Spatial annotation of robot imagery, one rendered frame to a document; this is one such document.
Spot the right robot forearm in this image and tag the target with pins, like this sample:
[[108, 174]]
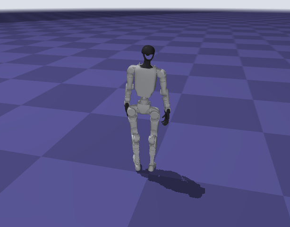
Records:
[[166, 102]]

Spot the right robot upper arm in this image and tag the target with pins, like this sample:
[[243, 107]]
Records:
[[163, 81]]

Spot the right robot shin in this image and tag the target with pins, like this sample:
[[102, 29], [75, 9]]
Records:
[[152, 150]]

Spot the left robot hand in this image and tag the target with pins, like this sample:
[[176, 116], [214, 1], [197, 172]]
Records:
[[126, 107]]

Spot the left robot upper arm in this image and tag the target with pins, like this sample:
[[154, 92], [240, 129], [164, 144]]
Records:
[[130, 77]]

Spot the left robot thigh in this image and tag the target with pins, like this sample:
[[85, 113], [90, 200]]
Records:
[[132, 118]]

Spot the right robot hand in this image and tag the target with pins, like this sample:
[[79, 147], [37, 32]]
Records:
[[166, 120]]

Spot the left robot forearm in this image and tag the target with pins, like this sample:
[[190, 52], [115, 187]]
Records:
[[127, 95]]

